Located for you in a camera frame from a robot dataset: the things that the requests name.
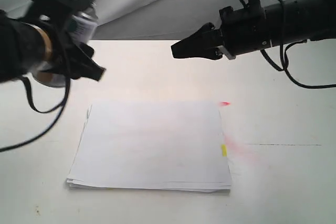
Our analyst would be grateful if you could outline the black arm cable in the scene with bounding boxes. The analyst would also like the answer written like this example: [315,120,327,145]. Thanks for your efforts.
[0,19,72,153]
[230,0,336,89]

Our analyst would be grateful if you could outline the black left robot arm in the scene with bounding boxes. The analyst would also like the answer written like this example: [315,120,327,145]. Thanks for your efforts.
[1,10,105,82]

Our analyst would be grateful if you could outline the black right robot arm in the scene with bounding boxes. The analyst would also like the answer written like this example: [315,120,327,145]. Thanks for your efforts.
[171,0,335,60]

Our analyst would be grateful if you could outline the yellow sticky tab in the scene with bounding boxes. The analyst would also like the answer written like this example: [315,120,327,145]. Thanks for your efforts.
[221,144,227,157]

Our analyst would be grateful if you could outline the white spray paint can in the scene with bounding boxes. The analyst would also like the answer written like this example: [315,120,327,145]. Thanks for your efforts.
[32,7,98,88]

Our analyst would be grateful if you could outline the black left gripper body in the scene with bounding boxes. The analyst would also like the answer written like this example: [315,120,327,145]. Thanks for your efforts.
[29,13,77,79]

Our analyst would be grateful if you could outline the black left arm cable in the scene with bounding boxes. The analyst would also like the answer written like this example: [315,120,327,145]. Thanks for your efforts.
[0,19,72,153]

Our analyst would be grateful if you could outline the white paper stack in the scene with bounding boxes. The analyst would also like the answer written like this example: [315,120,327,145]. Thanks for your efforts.
[67,101,232,192]

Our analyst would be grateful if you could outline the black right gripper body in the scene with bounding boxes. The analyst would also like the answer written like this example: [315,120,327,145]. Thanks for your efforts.
[214,6,273,60]

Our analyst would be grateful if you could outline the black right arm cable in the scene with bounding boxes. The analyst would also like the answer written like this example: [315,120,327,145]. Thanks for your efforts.
[230,0,336,89]

